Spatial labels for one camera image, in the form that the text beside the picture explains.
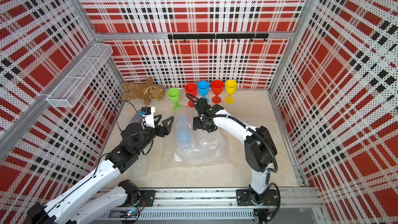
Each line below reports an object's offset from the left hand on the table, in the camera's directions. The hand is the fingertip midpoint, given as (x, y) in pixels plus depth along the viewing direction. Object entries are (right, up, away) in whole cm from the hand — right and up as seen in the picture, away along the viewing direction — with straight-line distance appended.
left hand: (169, 116), depth 74 cm
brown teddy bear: (-25, +15, +37) cm, 48 cm away
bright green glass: (-3, +11, +22) cm, 25 cm away
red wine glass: (+25, +18, +29) cm, 42 cm away
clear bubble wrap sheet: (+21, -20, +12) cm, 32 cm away
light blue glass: (+6, -19, +11) cm, 23 cm away
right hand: (+16, -7, +13) cm, 21 cm away
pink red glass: (+7, +16, +26) cm, 31 cm away
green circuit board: (-17, -44, -4) cm, 48 cm away
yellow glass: (+34, +18, +29) cm, 48 cm away
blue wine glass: (+15, +17, +28) cm, 37 cm away
